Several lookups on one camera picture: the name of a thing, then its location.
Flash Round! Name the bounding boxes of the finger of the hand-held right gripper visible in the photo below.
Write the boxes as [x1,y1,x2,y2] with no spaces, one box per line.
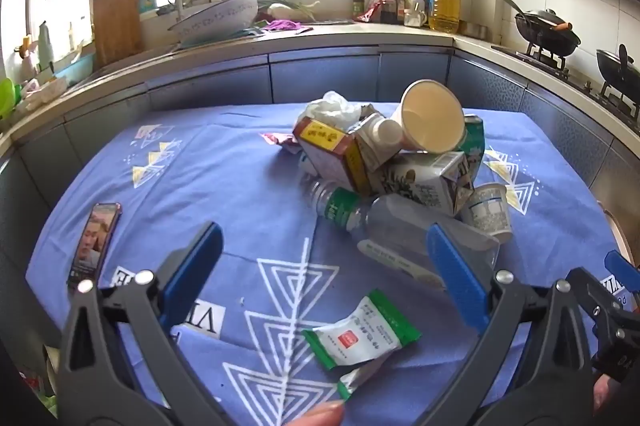
[566,250,640,313]
[591,306,640,383]

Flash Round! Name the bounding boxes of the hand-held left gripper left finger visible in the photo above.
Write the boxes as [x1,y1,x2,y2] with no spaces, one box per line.
[57,221,236,426]

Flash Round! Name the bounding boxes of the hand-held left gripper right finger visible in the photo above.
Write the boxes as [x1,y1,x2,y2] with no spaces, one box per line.
[395,222,601,426]

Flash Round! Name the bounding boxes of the white printed cup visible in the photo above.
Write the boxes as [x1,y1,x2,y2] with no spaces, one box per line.
[460,182,516,244]

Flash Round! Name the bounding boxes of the green white milk carton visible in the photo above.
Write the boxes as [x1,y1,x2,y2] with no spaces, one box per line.
[375,151,476,217]

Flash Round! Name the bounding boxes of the smartphone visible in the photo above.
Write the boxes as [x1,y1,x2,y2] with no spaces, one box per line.
[66,202,123,294]

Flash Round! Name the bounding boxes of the green white snack packet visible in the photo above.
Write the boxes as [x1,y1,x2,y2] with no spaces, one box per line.
[301,289,423,384]

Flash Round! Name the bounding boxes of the green drink can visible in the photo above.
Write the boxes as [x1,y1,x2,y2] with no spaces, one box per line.
[460,113,487,187]

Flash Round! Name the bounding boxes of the clear bottle with green label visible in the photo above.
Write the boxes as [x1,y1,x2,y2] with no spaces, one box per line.
[299,176,501,292]

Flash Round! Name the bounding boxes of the red foil wrapper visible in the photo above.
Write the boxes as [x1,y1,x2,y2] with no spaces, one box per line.
[258,132,301,152]

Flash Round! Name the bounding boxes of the white pill bottle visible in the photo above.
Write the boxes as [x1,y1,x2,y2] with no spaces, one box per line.
[357,112,405,172]

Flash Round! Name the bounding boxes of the pink paper cup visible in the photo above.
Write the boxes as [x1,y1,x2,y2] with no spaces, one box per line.
[387,79,467,154]

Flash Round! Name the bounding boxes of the yellow red cardboard box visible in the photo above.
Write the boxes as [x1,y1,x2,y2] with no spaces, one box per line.
[292,116,373,197]

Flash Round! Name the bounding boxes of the white plastic bag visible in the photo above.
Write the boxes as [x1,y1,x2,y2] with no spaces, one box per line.
[304,90,373,127]

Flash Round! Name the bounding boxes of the person's right hand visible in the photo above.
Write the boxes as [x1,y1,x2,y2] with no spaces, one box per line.
[592,373,616,413]

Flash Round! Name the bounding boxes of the person's left hand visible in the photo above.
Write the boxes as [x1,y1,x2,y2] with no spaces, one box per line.
[291,402,346,426]

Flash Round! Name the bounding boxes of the blue printed tablecloth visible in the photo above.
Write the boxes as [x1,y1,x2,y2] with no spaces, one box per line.
[25,104,640,426]

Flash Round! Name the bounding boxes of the gas stove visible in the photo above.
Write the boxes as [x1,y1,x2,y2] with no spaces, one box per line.
[492,41,640,117]

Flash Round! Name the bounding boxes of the white patterned basin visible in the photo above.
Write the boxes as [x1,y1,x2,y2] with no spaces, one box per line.
[167,0,261,47]

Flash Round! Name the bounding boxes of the small steel cup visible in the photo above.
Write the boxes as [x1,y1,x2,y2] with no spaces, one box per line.
[460,20,491,40]

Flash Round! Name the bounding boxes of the wooden cutting board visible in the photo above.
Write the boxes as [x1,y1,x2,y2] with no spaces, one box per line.
[92,0,143,67]

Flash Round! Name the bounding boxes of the green plastic container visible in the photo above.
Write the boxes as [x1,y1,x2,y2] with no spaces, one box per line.
[0,78,23,132]

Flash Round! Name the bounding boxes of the black wok with wooden knob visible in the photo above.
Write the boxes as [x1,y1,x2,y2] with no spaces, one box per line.
[515,8,583,57]

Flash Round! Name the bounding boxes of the pale green bottle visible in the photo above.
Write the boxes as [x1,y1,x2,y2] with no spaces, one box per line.
[37,20,55,72]

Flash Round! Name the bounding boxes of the yellow cooking oil bottle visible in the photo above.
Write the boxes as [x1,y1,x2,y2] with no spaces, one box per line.
[427,0,462,33]

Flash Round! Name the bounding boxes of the green scallions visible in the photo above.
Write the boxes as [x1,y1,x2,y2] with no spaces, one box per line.
[257,0,321,20]

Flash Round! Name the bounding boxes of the steel ladle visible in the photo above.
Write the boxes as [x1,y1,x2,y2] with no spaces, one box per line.
[496,0,533,20]

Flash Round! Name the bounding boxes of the black wok with black handle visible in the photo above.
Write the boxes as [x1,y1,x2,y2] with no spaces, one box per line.
[595,44,640,94]

